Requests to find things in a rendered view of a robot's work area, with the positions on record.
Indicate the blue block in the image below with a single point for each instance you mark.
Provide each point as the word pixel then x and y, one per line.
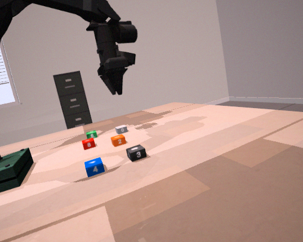
pixel 94 166

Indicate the red block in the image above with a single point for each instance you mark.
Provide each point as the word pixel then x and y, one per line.
pixel 88 143

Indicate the orange block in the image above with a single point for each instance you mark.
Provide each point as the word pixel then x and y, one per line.
pixel 118 140

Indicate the green block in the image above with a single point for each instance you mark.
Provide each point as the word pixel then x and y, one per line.
pixel 91 134

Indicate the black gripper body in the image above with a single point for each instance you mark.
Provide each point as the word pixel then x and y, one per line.
pixel 108 58

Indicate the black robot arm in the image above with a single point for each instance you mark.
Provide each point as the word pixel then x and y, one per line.
pixel 94 11

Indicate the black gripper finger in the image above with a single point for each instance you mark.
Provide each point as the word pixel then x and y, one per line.
pixel 108 84
pixel 116 79

